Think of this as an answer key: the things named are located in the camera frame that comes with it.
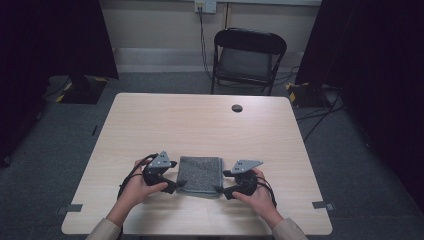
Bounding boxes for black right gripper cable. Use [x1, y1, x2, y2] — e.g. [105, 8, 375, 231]
[255, 176, 278, 208]

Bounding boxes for black folding chair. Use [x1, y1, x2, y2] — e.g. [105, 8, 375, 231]
[210, 27, 288, 97]

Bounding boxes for black floor cables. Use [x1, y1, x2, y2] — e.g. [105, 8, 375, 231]
[294, 89, 346, 143]

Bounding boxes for person's left hand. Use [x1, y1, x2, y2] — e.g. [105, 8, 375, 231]
[106, 159, 170, 228]

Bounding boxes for person's right hand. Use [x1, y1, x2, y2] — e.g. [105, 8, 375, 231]
[232, 167, 285, 230]

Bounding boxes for white wall socket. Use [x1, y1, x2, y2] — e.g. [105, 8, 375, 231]
[194, 0, 218, 15]

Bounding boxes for grey towel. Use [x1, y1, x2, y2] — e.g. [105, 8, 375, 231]
[175, 155, 225, 200]

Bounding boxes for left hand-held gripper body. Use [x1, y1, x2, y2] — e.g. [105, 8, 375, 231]
[142, 150, 173, 187]

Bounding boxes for black stand base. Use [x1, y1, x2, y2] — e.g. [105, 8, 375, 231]
[285, 81, 332, 110]
[59, 75, 109, 105]

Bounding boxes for grey tape strip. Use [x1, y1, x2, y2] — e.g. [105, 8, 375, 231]
[56, 203, 84, 216]
[311, 200, 336, 212]

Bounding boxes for dark curtain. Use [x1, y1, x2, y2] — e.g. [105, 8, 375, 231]
[294, 0, 424, 214]
[0, 0, 120, 168]

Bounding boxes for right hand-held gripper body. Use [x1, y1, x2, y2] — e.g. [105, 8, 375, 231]
[229, 159, 264, 198]

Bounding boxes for black wall cable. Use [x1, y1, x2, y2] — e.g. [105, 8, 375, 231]
[198, 7, 214, 80]

